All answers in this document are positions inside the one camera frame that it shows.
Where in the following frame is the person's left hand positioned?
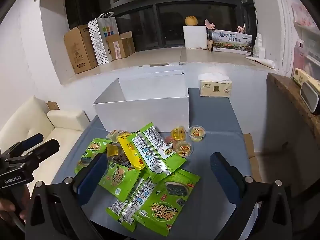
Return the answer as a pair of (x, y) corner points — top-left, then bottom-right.
(0, 196), (27, 222)

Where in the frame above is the white shelf rack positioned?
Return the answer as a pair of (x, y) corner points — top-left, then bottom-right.
(290, 2), (320, 79)

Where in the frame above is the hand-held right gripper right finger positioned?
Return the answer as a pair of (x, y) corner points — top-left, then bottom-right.
(210, 152), (293, 240)

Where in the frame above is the tall cardboard box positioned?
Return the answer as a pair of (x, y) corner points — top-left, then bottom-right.
(64, 25), (98, 75)

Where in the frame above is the white bag with coloured squares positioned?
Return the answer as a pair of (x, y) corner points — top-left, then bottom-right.
(96, 12), (119, 63)

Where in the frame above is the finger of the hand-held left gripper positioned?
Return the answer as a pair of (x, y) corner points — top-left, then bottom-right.
(5, 133), (44, 157)
(5, 139), (60, 167)

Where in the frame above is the cream sofa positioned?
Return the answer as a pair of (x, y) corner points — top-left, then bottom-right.
(0, 95), (90, 195)

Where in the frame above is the yellow green box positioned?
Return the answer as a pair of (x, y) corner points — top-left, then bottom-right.
(291, 67), (320, 93)

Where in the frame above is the white foam box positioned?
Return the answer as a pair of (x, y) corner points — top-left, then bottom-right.
(182, 25), (208, 50)

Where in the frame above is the dark window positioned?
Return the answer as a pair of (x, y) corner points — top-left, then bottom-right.
(62, 0), (258, 53)

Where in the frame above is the yellow tissue pack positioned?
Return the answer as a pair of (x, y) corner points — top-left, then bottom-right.
(198, 72), (232, 98)

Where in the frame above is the open cardboard box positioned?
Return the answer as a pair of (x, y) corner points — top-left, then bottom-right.
(106, 31), (136, 61)

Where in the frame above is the landscape printed box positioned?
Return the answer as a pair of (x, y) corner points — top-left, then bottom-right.
(211, 29), (253, 56)

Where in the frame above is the dotted paper bag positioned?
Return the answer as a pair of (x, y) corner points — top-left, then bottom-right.
(87, 18), (110, 66)

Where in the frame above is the white desk clock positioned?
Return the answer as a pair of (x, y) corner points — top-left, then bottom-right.
(299, 79), (320, 115)

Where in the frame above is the green snack packet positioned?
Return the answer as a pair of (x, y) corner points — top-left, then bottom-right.
(132, 169), (201, 237)
(98, 161), (142, 202)
(126, 122), (187, 183)
(75, 137), (108, 174)
(105, 177), (155, 232)

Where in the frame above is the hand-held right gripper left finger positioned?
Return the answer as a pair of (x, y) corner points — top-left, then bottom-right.
(25, 152), (108, 240)

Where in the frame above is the white plastic bottle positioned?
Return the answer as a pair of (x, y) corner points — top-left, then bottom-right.
(253, 33), (266, 59)

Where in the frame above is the yellow snack packet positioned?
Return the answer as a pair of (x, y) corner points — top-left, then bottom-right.
(117, 133), (145, 170)

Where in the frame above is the flat cardboard sheet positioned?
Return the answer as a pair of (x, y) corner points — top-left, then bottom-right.
(243, 133), (262, 182)

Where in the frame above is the brown snack packet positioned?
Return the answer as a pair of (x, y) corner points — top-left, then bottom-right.
(110, 152), (133, 168)

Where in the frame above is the yellow jelly cup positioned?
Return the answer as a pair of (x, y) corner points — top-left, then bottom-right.
(106, 129), (132, 142)
(188, 126), (207, 142)
(171, 127), (187, 140)
(106, 144), (123, 159)

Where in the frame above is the white curtain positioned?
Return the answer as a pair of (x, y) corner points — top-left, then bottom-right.
(270, 0), (295, 73)

